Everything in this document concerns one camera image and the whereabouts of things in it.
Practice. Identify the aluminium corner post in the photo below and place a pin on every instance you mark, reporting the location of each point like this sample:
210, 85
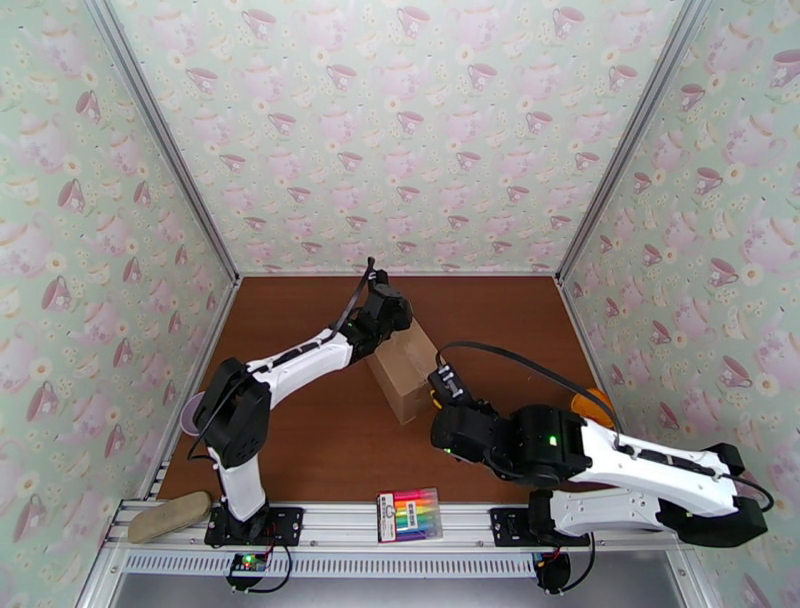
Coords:
631, 137
162, 137

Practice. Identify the pack of coloured highlighters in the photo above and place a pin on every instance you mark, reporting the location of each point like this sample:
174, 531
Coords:
409, 515

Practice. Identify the jar with orange lid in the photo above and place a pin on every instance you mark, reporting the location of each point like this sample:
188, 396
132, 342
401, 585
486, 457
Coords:
594, 400

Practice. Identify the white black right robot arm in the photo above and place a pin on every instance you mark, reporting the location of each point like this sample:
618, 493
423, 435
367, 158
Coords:
650, 475

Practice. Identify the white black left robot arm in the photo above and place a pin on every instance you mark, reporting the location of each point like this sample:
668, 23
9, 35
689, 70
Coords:
287, 375

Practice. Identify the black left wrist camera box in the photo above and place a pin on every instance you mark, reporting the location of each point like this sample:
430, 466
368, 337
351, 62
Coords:
380, 289

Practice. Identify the tan oblong sponge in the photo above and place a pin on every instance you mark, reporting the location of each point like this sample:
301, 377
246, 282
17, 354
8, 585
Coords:
169, 519

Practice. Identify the small black electronics module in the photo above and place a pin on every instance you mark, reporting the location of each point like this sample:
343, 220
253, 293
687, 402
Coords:
553, 572

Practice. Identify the small green circuit board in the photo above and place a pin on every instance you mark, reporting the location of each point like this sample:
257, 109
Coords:
248, 564

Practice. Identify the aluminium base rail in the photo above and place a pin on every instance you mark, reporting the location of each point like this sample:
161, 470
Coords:
350, 525

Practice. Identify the brown cardboard express box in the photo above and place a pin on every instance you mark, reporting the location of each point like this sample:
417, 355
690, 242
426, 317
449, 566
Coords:
406, 369

